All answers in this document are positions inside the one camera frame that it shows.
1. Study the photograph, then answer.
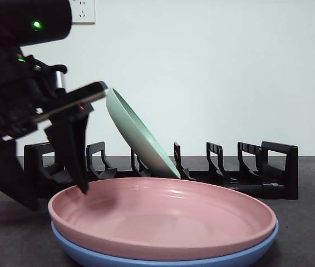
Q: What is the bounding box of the black plastic dish rack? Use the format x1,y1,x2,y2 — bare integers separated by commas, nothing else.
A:
23,141,299,200

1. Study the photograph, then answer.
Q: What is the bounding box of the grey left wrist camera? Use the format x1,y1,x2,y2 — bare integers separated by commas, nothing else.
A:
55,71,66,89

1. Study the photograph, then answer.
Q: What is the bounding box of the green plate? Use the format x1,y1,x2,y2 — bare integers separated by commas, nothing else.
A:
105,87,181,180

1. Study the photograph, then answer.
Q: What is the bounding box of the blue plate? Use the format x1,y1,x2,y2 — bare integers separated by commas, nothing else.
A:
51,219,280,267

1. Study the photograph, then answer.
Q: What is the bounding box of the white wall socket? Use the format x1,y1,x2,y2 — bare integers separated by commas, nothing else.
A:
70,0,96,24

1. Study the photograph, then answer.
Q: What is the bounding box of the pink plate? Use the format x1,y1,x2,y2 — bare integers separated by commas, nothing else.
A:
47,177,277,261

